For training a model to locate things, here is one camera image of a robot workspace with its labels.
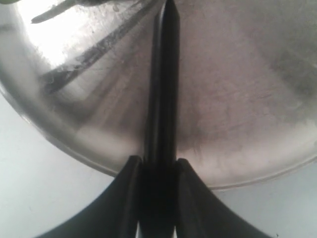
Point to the black handled knife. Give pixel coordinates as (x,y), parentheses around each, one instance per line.
(157,216)

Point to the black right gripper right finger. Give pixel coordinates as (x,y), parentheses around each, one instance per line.
(200,214)

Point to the green cucumber with stem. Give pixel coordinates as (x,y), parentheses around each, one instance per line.
(67,4)

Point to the round stainless steel plate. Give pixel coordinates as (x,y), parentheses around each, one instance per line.
(247,107)

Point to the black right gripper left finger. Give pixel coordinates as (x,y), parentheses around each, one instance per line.
(114,214)

